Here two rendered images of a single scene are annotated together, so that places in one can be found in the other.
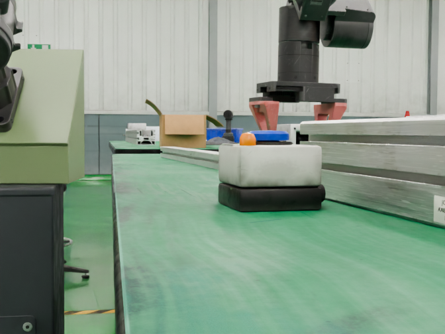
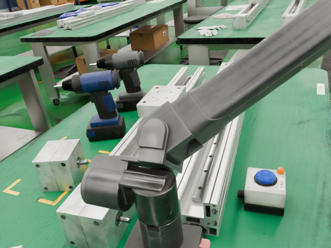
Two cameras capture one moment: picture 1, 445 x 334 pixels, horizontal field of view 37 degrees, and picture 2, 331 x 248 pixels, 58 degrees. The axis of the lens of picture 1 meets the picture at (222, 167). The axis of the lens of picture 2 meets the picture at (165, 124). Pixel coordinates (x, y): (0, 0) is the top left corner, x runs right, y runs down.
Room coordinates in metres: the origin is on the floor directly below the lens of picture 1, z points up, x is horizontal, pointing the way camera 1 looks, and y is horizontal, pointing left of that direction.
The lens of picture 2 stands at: (1.15, 0.09, 1.26)
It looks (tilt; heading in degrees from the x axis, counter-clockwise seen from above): 28 degrees down; 216
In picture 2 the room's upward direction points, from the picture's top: 7 degrees counter-clockwise
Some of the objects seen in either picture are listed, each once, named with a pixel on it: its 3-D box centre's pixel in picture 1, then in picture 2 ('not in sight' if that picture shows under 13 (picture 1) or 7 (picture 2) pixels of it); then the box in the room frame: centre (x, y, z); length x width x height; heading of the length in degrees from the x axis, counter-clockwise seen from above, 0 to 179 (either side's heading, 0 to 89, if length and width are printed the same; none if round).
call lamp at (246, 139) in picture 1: (247, 138); (281, 170); (0.60, -0.02, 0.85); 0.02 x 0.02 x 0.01
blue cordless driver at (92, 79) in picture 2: not in sight; (92, 106); (0.58, -0.61, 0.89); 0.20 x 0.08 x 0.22; 127
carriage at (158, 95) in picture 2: not in sight; (163, 104); (0.45, -0.43, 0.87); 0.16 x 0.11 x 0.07; 15
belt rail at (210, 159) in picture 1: (205, 158); not in sight; (1.44, 0.04, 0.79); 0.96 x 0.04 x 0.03; 15
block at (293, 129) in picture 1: (294, 141); not in sight; (1.82, -0.20, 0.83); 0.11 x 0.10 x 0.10; 107
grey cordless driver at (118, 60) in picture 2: not in sight; (120, 82); (0.37, -0.67, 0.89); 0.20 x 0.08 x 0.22; 127
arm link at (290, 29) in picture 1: (303, 26); (151, 195); (0.92, -0.11, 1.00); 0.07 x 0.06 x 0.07; 102
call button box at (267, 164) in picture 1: (276, 173); (260, 189); (0.64, -0.05, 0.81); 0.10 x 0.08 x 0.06; 105
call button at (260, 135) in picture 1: (268, 140); (265, 177); (0.64, -0.04, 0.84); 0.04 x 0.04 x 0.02
